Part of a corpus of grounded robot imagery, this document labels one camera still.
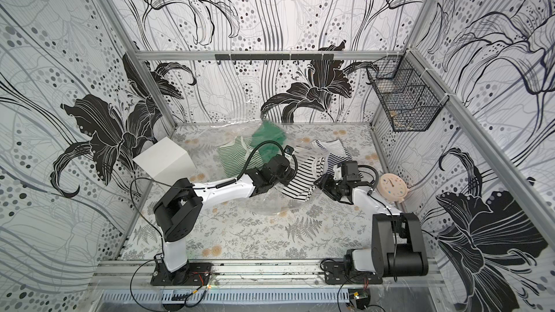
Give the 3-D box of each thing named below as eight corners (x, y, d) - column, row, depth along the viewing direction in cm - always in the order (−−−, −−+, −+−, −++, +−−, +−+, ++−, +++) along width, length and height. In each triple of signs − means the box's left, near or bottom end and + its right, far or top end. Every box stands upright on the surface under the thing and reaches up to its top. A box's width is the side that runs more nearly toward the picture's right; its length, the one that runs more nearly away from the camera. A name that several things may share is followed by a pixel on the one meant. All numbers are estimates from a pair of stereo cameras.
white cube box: (148, 175, 101) (131, 157, 90) (179, 153, 109) (167, 134, 98) (168, 197, 94) (151, 180, 82) (199, 172, 102) (189, 153, 91)
